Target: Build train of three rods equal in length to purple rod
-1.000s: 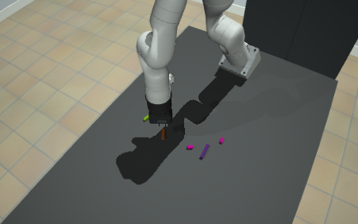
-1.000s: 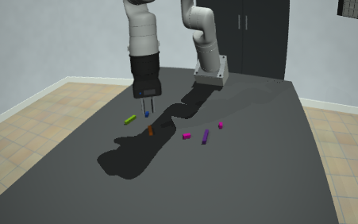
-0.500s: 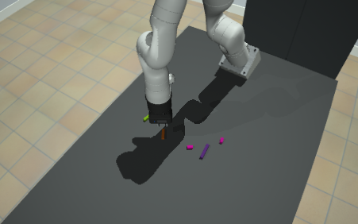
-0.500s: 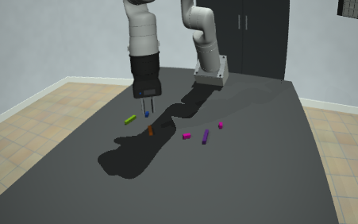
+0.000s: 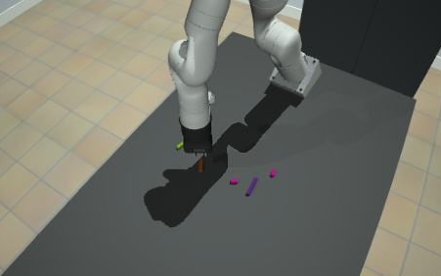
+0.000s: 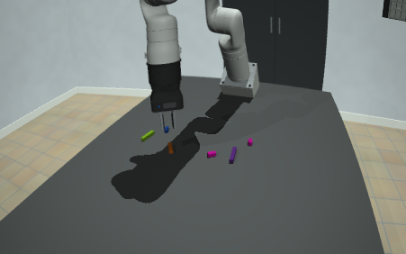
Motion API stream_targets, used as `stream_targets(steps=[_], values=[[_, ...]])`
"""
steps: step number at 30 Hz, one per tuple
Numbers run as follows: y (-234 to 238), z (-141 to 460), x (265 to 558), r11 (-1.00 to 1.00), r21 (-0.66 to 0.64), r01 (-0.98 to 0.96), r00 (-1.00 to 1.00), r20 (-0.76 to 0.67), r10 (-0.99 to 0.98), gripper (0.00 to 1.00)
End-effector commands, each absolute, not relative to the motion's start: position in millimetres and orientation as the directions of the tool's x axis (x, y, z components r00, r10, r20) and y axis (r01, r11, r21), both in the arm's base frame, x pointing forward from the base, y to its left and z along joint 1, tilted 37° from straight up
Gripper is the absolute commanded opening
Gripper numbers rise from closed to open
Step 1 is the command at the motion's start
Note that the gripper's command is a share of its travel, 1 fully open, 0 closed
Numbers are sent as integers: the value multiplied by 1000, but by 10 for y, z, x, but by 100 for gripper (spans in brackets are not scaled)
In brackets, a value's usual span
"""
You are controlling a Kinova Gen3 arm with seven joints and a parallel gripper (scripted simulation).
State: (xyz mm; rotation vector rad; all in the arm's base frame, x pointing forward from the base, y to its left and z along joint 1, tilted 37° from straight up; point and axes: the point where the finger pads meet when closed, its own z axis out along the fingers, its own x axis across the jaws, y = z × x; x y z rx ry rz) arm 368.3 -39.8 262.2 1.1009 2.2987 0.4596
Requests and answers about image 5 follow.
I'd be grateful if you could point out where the purple rod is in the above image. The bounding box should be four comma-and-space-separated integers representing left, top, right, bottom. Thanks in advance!
246, 177, 258, 196

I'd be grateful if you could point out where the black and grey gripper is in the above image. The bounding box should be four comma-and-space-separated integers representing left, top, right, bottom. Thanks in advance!
179, 92, 215, 157

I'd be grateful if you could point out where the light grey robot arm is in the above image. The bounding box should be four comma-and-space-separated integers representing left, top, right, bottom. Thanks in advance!
168, 0, 308, 115

